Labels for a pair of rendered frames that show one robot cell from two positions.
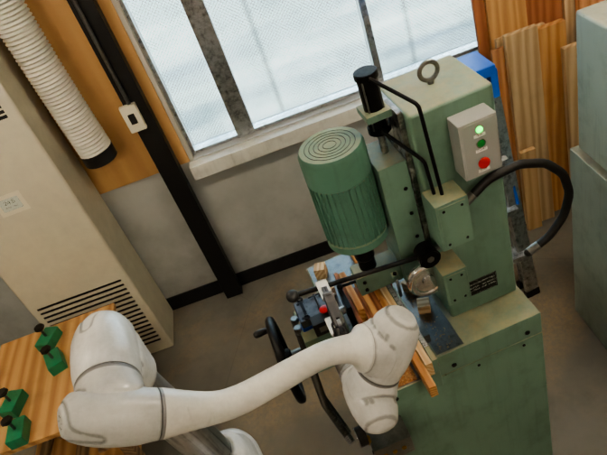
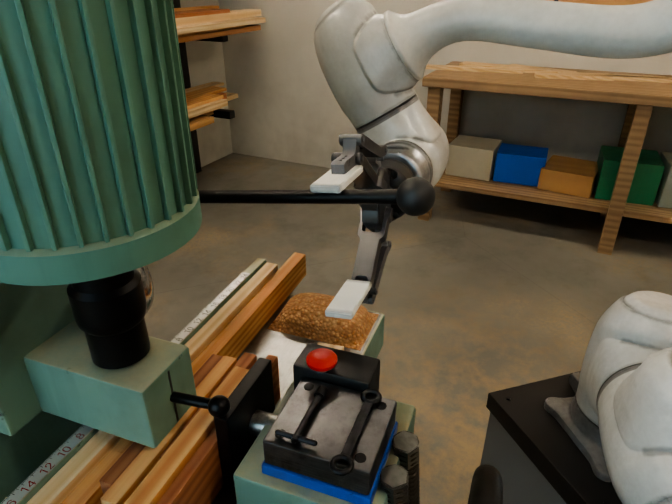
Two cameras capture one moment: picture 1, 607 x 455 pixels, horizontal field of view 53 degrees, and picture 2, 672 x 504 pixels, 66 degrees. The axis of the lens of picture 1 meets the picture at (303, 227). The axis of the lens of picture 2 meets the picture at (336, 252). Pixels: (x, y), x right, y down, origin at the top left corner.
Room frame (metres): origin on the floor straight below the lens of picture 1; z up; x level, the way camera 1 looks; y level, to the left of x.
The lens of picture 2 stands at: (1.61, 0.20, 1.35)
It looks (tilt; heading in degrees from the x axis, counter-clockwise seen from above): 28 degrees down; 203
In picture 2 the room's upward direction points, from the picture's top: straight up
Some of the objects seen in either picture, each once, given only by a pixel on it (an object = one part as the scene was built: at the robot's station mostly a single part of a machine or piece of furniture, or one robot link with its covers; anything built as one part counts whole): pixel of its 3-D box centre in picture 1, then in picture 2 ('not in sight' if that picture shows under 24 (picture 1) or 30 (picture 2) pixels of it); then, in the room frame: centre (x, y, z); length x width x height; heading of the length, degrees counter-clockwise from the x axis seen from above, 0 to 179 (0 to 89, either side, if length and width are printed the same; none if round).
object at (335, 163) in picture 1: (344, 192); (42, 30); (1.34, -0.14, 1.32); 0.18 x 0.18 x 0.31
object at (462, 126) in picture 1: (474, 143); not in sight; (1.21, -0.46, 1.40); 0.10 x 0.06 x 0.16; 93
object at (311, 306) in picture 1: (316, 313); (335, 412); (1.28, 0.06, 0.99); 0.13 x 0.11 x 0.06; 3
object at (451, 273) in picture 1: (450, 277); not in sight; (1.19, -0.33, 1.02); 0.09 x 0.07 x 0.12; 3
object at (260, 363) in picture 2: (339, 311); (274, 427); (1.29, -0.01, 0.95); 0.09 x 0.07 x 0.09; 3
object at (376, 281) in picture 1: (378, 273); (116, 383); (1.34, -0.16, 0.99); 0.14 x 0.07 x 0.09; 93
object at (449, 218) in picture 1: (448, 216); not in sight; (1.20, -0.36, 1.22); 0.09 x 0.08 x 0.15; 93
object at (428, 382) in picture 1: (385, 307); (182, 397); (1.27, -0.14, 0.92); 0.67 x 0.02 x 0.04; 3
